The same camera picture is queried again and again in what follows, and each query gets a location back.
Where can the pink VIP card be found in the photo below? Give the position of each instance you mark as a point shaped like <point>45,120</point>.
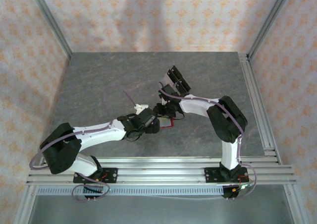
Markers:
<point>166,79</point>

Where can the clear acrylic card stand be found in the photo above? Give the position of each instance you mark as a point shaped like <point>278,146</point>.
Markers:
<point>176,79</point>

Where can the red leather card holder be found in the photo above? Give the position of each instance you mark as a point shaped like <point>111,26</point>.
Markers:
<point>172,125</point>

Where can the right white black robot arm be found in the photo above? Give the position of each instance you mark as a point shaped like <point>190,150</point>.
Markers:
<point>195,107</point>

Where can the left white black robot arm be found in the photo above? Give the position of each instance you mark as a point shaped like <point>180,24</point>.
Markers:
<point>99,137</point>

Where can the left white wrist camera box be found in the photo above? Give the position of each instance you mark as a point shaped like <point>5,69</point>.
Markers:
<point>141,107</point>

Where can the aluminium mounting rail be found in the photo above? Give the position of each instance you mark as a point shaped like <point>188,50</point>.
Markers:
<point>161,172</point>

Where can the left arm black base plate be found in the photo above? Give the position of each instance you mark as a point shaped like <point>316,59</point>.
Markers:
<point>111,175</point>

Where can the aluminium side rail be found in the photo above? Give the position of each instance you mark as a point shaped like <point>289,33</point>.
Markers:
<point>252,85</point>

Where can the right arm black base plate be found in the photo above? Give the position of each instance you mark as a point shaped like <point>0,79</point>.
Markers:
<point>210,175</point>

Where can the aluminium frame post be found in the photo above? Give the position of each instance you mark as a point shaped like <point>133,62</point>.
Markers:
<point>270,18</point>
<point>49,18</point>

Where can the aluminium frame leg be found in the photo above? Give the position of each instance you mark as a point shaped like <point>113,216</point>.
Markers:
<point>24,206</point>
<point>296,204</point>

